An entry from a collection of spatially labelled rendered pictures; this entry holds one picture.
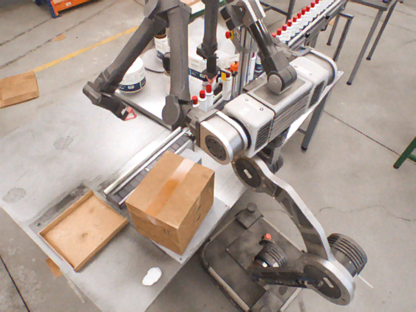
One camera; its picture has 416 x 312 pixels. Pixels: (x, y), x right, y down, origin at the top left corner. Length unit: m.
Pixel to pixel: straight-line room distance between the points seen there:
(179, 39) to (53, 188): 1.05
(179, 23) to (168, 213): 0.67
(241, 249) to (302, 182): 0.95
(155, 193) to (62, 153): 0.80
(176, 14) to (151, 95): 0.98
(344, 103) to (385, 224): 1.39
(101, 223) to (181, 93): 0.80
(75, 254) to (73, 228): 0.13
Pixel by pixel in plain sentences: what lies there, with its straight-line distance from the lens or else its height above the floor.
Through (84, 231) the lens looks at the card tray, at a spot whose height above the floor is 0.83.
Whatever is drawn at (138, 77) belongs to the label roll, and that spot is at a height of 0.97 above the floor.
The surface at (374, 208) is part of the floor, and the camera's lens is 2.81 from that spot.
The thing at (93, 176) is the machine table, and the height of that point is 0.83.
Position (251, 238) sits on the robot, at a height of 0.26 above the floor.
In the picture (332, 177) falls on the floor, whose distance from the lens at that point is 2.85.
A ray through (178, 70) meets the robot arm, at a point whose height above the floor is 1.54.
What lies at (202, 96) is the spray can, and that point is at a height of 1.06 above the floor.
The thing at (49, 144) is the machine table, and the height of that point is 0.83.
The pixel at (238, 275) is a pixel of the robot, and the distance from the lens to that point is 2.02.
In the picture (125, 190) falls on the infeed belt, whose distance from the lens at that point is 1.56.
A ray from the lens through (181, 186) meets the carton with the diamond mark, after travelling 1.24.
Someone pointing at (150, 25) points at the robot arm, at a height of 1.60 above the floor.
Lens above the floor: 2.15
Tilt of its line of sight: 51 degrees down
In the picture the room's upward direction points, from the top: straight up
